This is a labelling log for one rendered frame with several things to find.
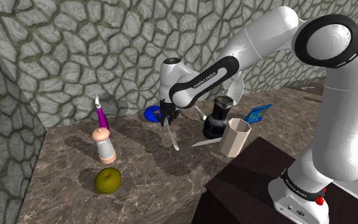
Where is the purple handled kitchen tool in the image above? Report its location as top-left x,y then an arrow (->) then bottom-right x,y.
93,94 -> 111,139

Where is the green apple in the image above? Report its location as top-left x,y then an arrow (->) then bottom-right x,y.
93,167 -> 123,195

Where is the white handled utensil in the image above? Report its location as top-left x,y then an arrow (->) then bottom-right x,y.
193,106 -> 207,122

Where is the blue bowl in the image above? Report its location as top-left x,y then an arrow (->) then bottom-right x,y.
144,105 -> 163,123

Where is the blue patterned notebook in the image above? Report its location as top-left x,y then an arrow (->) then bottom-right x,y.
244,104 -> 273,125

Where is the black vase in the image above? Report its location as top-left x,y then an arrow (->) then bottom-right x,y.
202,95 -> 235,140

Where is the beige octagonal cup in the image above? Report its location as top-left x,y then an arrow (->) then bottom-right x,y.
219,118 -> 252,158

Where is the pink and white pepper grinder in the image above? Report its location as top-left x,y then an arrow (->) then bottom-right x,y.
92,127 -> 118,165

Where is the silver knife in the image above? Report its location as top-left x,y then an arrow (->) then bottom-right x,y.
190,137 -> 223,148

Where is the dark robot stand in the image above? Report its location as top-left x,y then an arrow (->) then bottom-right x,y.
191,136 -> 358,224

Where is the thin silver utensil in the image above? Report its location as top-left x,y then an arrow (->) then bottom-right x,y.
167,123 -> 180,152

